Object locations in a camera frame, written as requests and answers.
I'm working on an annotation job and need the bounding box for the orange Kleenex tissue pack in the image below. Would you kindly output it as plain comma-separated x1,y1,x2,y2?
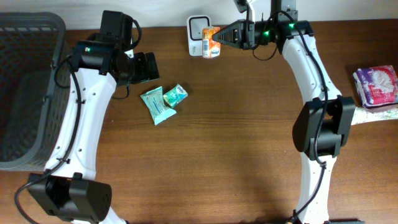
202,26,221,58

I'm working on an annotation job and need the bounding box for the mint toilet wipes pack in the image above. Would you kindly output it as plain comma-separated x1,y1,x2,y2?
141,86,177,126

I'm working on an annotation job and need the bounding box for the teal Kleenex tissue pack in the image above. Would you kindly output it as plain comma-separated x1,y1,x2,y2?
163,84,188,108

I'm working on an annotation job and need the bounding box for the red purple tissue pack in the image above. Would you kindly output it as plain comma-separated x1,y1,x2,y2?
353,65,397,108

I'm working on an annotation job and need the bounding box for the white tube with tan cap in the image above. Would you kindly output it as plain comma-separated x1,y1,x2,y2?
351,105,397,125

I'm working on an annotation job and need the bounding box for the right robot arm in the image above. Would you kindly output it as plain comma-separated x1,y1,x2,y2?
212,19,355,223

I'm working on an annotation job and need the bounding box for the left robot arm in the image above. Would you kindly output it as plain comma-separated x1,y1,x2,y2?
26,40,159,223

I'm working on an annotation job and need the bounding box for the white barcode scanner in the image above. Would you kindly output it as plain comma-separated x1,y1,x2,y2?
187,15,211,57

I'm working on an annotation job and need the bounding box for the grey plastic mesh basket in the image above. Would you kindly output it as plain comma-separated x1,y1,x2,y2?
1,12,71,171

